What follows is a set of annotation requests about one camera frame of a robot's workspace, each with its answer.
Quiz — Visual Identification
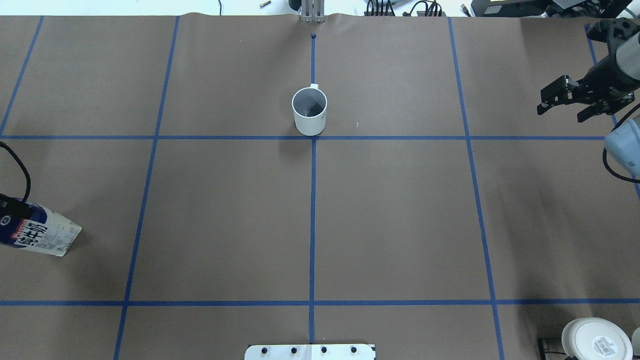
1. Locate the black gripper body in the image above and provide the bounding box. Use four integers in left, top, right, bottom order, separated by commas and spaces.
576, 18, 640, 107

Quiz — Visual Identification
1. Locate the aluminium frame post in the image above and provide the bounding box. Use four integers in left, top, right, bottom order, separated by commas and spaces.
298, 0, 326, 24

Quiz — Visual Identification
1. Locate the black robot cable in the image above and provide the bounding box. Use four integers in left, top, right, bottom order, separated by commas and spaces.
0, 141, 32, 211

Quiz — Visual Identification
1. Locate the blue white milk carton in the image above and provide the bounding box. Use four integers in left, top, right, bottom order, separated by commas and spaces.
0, 194, 82, 256

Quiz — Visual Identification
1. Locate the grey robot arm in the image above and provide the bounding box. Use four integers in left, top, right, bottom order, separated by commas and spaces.
536, 18, 640, 183

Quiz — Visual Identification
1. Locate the white mug on rack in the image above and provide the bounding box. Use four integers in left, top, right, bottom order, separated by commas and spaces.
561, 317, 634, 360

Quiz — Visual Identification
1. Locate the white ceramic mug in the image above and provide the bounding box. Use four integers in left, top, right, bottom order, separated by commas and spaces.
291, 83, 329, 137

